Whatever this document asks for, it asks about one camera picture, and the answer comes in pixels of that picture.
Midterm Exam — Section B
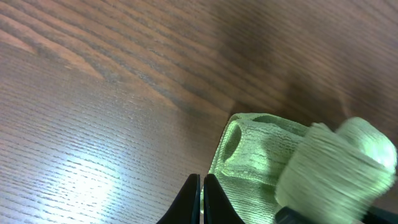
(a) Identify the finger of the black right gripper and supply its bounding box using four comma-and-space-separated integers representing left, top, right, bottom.
274, 205, 398, 224

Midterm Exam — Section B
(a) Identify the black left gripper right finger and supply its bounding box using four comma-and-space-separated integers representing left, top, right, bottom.
203, 174, 244, 224

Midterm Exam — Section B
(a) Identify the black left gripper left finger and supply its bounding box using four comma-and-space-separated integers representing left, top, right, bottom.
157, 174, 200, 224

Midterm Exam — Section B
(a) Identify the light green microfiber cloth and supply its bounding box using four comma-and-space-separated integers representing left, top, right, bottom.
210, 113, 397, 224

